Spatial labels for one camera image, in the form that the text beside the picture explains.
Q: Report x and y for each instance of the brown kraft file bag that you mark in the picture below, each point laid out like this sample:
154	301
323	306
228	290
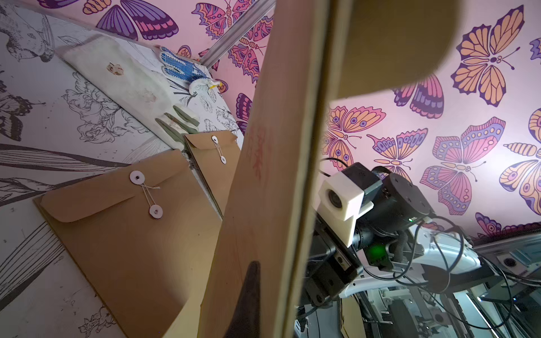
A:
144	238

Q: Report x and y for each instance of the aluminium frame post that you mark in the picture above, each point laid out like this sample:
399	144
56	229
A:
251	17

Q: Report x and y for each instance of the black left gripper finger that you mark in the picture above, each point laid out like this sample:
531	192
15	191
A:
246	318

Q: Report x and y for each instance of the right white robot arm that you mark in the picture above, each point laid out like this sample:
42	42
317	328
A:
449	264

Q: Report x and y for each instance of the blue dotted knit glove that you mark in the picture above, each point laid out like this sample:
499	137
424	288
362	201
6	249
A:
176	67

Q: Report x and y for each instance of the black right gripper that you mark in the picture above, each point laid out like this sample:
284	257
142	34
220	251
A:
386	238

